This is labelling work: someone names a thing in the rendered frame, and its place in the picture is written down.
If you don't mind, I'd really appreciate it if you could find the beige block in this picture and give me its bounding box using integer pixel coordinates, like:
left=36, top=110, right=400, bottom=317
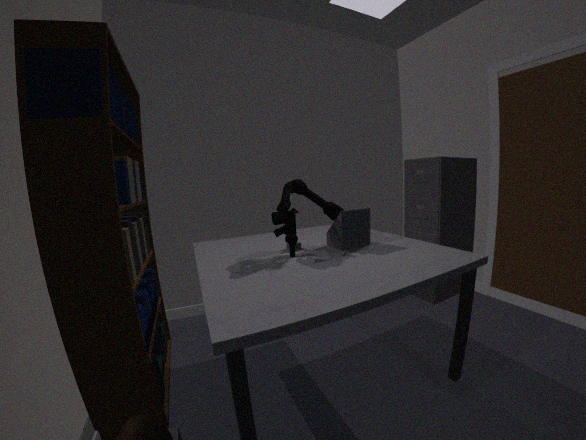
left=286, top=241, right=301, bottom=250

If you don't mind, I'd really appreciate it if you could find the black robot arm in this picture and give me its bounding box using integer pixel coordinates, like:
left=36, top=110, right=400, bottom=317
left=271, top=179, right=344, bottom=237

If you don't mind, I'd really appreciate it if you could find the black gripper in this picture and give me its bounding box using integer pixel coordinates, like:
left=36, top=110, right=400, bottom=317
left=285, top=222, right=298, bottom=253

